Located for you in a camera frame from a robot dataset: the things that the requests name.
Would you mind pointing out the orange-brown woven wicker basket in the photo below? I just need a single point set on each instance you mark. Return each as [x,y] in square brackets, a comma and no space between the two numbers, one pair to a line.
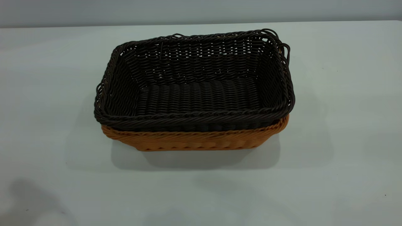
[194,141]

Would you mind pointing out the dark brown woven wicker basket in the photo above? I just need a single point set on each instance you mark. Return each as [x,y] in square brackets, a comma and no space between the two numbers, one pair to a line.
[194,94]

